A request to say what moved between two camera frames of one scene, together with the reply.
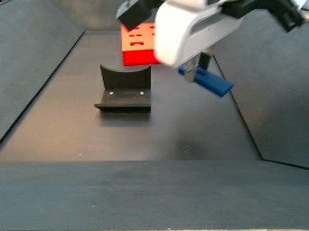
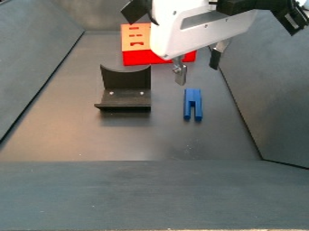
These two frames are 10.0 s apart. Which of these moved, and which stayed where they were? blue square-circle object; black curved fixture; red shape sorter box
Moved: blue square-circle object
Stayed: black curved fixture; red shape sorter box
